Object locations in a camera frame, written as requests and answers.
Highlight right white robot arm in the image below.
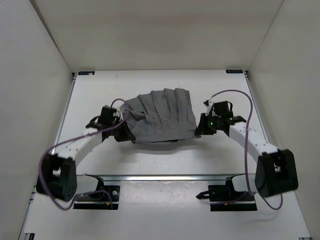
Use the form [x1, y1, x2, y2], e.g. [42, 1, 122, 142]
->
[195, 100, 299, 200]

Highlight blue corner label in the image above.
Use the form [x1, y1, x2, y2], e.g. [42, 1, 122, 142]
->
[225, 69, 243, 74]
[77, 71, 95, 76]

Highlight grey pleated skirt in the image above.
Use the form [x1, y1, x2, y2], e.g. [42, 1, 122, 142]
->
[124, 88, 197, 143]

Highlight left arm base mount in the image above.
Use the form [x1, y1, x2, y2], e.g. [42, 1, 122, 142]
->
[73, 173, 121, 211]

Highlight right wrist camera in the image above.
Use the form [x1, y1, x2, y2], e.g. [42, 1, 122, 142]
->
[203, 99, 215, 115]

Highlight right blue corner label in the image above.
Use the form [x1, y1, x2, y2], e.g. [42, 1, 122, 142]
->
[225, 69, 243, 74]

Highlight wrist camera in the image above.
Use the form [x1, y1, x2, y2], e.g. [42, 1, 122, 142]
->
[113, 106, 125, 121]
[203, 99, 215, 115]

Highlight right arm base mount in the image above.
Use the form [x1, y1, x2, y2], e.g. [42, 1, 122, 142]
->
[195, 176, 258, 212]

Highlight left blue corner label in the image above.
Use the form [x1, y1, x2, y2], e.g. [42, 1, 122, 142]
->
[77, 71, 95, 76]

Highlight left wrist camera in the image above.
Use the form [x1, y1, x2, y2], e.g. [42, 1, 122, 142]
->
[113, 106, 125, 121]

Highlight aluminium table rail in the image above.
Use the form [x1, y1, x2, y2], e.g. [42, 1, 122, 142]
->
[97, 174, 245, 182]

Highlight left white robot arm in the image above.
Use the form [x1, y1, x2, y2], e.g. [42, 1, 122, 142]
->
[36, 104, 130, 202]

